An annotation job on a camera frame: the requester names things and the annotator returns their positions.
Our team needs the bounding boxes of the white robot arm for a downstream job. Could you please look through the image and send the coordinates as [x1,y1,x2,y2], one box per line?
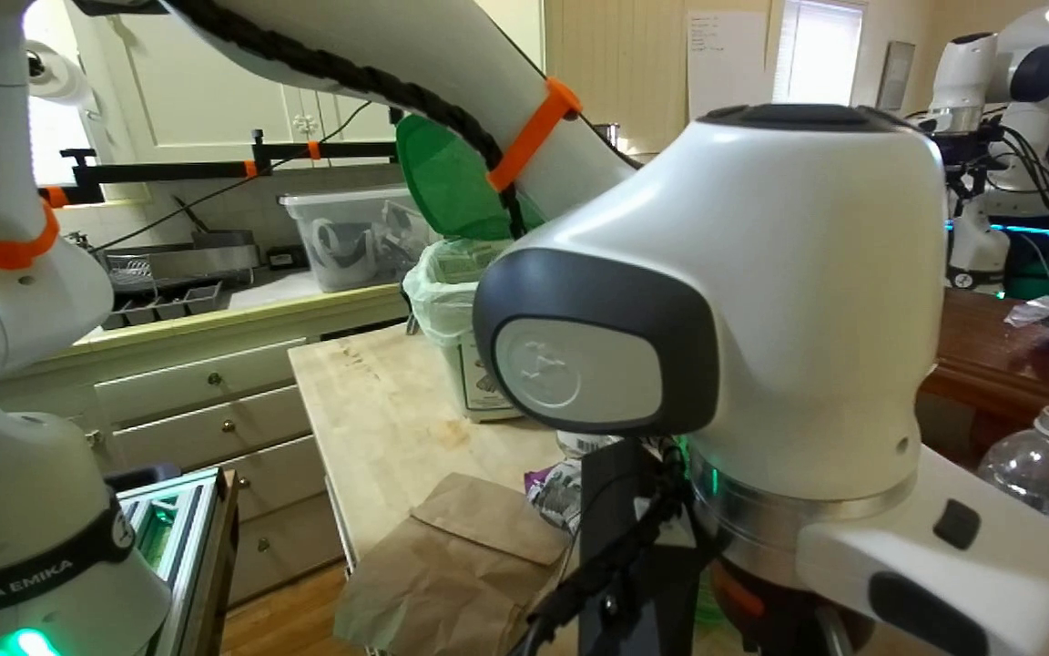
[0,0,1049,656]

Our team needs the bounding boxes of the green compost bin lid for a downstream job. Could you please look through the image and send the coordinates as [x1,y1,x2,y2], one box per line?
[397,117,512,242]

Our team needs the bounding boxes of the white compost bin with liner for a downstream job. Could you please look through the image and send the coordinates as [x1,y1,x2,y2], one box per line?
[405,242,516,424]

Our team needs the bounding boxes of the blue plastic wrapped packet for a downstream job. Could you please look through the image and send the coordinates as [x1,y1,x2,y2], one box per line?
[526,458,584,531]

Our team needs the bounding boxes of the clear plastic storage bin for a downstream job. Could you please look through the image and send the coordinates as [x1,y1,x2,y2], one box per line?
[281,187,433,292]

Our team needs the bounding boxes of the brown paper bag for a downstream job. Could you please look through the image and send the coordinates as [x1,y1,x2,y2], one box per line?
[337,473,567,656]

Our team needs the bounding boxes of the white kitchen cabinet drawers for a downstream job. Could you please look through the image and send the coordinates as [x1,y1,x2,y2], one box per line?
[0,284,405,600]

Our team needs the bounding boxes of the paper towel roll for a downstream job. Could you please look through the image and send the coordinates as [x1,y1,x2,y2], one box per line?
[27,41,91,106]

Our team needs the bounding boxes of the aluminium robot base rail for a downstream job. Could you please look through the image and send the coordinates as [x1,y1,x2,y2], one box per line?
[121,467,238,656]

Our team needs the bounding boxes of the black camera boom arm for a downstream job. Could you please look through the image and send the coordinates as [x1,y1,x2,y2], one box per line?
[39,135,397,209]

